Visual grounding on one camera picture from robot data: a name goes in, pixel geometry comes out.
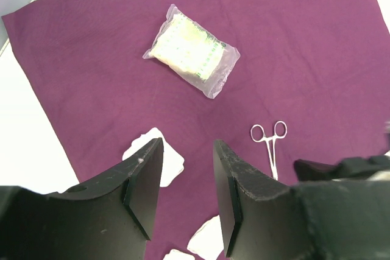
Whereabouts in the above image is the white gauze pad lower centre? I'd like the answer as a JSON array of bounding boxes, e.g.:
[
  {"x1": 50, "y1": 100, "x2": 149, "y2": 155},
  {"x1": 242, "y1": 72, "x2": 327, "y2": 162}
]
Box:
[{"x1": 187, "y1": 215, "x2": 224, "y2": 260}]

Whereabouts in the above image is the purple cloth drape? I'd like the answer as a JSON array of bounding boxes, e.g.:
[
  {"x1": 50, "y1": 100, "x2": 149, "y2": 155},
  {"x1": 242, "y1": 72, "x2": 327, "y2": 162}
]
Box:
[{"x1": 3, "y1": 0, "x2": 389, "y2": 259}]

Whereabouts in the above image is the packaged gauze bag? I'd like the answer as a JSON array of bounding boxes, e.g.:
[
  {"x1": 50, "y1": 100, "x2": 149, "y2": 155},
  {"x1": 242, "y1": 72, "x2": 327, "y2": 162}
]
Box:
[{"x1": 143, "y1": 4, "x2": 241, "y2": 99}]

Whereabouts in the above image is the white gauze pad bottom left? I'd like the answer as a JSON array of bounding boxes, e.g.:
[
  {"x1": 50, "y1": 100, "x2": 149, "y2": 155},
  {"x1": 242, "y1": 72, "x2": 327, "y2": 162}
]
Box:
[{"x1": 163, "y1": 249, "x2": 195, "y2": 260}]

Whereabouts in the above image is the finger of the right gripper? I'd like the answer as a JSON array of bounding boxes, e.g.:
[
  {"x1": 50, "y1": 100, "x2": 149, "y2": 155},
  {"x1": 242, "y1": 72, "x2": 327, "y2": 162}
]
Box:
[{"x1": 294, "y1": 155, "x2": 389, "y2": 181}]

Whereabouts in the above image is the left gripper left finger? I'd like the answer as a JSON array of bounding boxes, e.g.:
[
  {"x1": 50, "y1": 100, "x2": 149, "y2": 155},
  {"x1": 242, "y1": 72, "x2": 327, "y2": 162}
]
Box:
[{"x1": 1, "y1": 138, "x2": 163, "y2": 259}]

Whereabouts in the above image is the white gauze pad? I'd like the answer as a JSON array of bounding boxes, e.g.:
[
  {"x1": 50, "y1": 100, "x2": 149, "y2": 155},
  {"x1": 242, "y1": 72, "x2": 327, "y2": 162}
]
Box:
[
  {"x1": 122, "y1": 127, "x2": 185, "y2": 188},
  {"x1": 163, "y1": 249, "x2": 195, "y2": 260},
  {"x1": 187, "y1": 215, "x2": 224, "y2": 260}
]

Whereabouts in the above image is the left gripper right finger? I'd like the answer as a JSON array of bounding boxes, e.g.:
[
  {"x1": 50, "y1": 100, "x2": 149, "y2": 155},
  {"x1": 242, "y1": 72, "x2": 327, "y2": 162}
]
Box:
[{"x1": 213, "y1": 140, "x2": 389, "y2": 259}]

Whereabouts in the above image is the small steel hemostat under tweezers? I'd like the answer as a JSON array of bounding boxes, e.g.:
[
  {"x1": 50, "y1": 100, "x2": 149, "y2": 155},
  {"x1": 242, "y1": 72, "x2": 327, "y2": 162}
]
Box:
[{"x1": 250, "y1": 121, "x2": 288, "y2": 181}]

